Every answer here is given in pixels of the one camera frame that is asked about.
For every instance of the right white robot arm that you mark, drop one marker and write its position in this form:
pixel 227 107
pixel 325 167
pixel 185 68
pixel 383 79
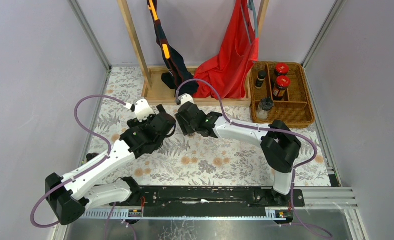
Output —
pixel 280 147

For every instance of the wicker divided tray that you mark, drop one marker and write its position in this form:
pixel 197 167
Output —
pixel 295 109

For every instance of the dark navy garment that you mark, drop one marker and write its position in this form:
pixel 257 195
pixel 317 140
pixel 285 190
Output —
pixel 174 61

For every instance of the grey clothes hanger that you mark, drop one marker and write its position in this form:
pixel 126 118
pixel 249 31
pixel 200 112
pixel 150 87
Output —
pixel 251 6

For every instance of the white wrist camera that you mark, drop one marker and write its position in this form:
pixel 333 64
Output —
pixel 183 99
pixel 141 108

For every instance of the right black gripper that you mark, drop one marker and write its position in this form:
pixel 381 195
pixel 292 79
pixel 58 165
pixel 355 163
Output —
pixel 184 118

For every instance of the red lid sauce jar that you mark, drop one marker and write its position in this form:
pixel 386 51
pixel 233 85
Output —
pixel 281 69

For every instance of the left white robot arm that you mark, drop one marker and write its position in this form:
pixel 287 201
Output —
pixel 73 193

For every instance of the small dark bottle front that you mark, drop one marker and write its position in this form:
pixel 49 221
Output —
pixel 90 156

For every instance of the wooden rack frame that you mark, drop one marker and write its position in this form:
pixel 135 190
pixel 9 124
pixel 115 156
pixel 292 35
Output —
pixel 153 89

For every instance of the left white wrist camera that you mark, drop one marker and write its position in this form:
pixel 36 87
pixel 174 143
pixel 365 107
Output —
pixel 141 108

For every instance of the small black cap spice bottle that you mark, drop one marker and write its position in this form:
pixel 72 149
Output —
pixel 261 77

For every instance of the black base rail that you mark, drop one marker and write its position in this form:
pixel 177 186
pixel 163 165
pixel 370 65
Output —
pixel 210 201

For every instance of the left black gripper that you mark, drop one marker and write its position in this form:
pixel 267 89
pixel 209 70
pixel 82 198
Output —
pixel 163 122

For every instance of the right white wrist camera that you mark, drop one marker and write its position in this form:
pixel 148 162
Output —
pixel 183 99

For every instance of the red apron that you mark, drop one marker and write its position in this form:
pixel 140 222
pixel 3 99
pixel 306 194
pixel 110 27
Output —
pixel 227 71

